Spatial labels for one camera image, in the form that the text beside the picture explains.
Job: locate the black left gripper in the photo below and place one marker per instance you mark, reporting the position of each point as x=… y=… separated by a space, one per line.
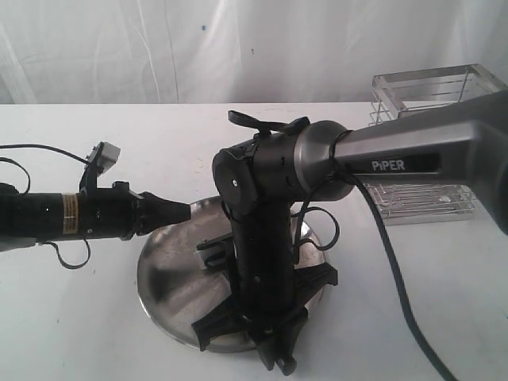
x=118 y=212

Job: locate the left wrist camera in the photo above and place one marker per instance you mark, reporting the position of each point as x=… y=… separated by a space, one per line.
x=103 y=156

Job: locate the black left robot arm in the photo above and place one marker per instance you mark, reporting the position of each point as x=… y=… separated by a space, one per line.
x=29 y=219

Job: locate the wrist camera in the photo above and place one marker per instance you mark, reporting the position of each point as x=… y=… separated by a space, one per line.
x=216 y=254
x=103 y=156

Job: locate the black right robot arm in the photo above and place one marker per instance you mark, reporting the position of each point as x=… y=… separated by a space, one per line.
x=269 y=183

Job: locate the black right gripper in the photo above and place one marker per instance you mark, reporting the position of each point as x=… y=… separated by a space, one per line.
x=271 y=290

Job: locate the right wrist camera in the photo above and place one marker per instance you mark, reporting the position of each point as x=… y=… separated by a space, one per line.
x=216 y=254

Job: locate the round steel plate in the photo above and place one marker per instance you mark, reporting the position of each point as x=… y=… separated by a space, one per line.
x=176 y=291

